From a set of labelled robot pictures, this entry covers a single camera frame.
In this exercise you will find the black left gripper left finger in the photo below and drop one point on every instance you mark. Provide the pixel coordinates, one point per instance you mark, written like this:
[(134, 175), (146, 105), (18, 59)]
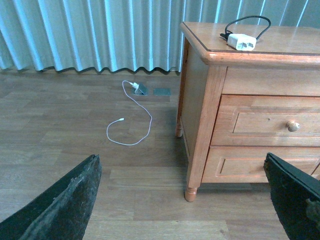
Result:
[(63, 211)]

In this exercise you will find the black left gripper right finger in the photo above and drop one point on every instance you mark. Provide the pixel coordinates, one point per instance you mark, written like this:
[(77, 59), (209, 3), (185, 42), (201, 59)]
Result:
[(295, 196)]

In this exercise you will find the wooden drawer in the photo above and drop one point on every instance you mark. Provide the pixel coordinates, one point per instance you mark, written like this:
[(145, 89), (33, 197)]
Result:
[(245, 164), (260, 120)]

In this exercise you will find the white charger adapter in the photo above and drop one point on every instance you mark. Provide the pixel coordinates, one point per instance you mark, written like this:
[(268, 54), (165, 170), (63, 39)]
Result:
[(241, 42)]

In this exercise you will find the upper drawer round knob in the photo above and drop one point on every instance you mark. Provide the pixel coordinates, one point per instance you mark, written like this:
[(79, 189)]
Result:
[(292, 126)]

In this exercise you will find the wooden nightstand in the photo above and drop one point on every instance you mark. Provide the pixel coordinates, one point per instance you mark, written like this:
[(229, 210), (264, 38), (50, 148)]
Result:
[(285, 62)]

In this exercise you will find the white plug in floor socket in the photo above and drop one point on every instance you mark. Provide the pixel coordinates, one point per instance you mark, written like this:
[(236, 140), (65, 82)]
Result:
[(135, 85)]

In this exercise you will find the open metal floor socket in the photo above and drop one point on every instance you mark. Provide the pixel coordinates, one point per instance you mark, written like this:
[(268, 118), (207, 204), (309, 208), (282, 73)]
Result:
[(141, 91)]

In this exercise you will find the closed metal floor socket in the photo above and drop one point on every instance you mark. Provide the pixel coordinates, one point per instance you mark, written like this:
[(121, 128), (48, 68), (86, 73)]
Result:
[(162, 91)]

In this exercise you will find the pale pleated curtain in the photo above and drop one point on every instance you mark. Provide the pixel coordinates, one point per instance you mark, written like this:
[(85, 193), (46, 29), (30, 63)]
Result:
[(124, 34)]

